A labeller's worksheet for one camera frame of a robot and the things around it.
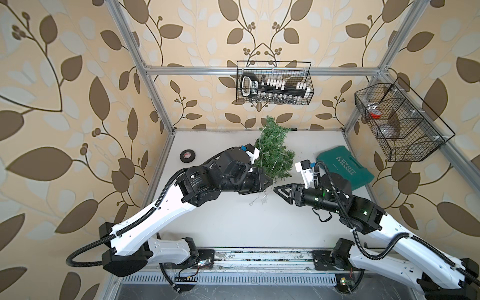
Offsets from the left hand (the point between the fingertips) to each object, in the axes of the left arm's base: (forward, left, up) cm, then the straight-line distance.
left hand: (273, 180), depth 57 cm
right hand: (+1, -2, -8) cm, 9 cm away
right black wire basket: (+24, -55, -2) cm, 60 cm away
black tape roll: (+36, +43, -36) cm, 67 cm away
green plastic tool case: (+30, -43, -30) cm, 60 cm away
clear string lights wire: (-3, +2, -2) cm, 5 cm away
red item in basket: (+35, -49, -4) cm, 61 cm away
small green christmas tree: (+15, -3, -8) cm, 17 cm away
